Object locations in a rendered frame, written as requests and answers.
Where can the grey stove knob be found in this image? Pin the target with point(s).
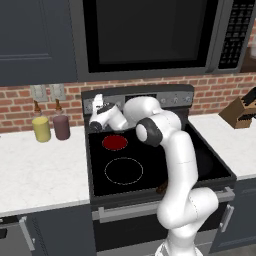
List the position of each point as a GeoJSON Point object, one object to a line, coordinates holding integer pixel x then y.
{"type": "Point", "coordinates": [88, 107]}
{"type": "Point", "coordinates": [175, 99]}
{"type": "Point", "coordinates": [187, 98]}
{"type": "Point", "coordinates": [163, 100]}

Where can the dark blue wall cupboard door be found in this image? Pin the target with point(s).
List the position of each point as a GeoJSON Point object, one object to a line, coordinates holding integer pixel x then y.
{"type": "Point", "coordinates": [36, 40]}

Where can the dark blue drawer front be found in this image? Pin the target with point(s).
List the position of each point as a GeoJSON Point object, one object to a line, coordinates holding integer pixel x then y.
{"type": "Point", "coordinates": [246, 189]}

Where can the grey wall socket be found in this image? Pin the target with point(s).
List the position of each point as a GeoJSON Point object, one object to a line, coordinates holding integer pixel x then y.
{"type": "Point", "coordinates": [58, 92]}
{"type": "Point", "coordinates": [39, 93]}

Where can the grey dishwasher front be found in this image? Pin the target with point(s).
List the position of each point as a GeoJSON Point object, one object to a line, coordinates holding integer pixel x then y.
{"type": "Point", "coordinates": [10, 238]}

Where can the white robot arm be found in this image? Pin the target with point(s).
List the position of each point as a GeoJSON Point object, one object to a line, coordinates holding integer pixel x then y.
{"type": "Point", "coordinates": [181, 160]}

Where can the brown knife block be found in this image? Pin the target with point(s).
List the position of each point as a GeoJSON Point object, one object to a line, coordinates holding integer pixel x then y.
{"type": "Point", "coordinates": [238, 111]}

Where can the grey microwave oven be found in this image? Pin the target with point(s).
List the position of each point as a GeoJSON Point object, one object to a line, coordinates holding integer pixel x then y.
{"type": "Point", "coordinates": [150, 36]}

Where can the dark blue base cupboard door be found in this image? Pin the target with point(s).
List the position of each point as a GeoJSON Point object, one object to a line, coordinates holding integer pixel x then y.
{"type": "Point", "coordinates": [63, 233]}
{"type": "Point", "coordinates": [241, 226]}

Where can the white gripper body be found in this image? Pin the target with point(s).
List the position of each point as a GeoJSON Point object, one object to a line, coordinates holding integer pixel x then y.
{"type": "Point", "coordinates": [98, 102]}

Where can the purple bottle with brown cap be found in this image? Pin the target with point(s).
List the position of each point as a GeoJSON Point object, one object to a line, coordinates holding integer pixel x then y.
{"type": "Point", "coordinates": [61, 127]}

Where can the black stove with glass hob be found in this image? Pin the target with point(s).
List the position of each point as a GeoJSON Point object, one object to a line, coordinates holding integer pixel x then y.
{"type": "Point", "coordinates": [140, 166]}

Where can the yellow bottle with brown cap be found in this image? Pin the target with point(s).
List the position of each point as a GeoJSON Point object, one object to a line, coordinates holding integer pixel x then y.
{"type": "Point", "coordinates": [41, 129]}

